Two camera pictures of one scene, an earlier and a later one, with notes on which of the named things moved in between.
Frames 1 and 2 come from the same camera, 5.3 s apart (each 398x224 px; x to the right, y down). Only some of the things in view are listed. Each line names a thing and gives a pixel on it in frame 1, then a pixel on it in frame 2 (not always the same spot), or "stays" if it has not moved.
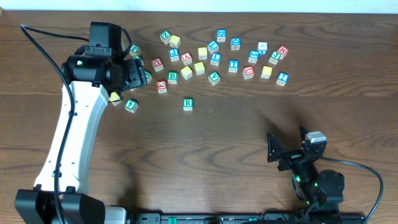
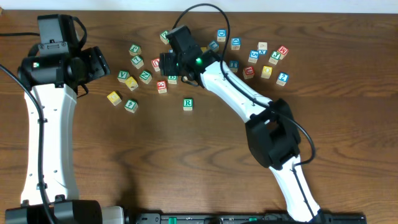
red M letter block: [283, 51] stays
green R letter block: [188, 104] stays
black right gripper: [292, 157] → [165, 64]
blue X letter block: [262, 48] stays
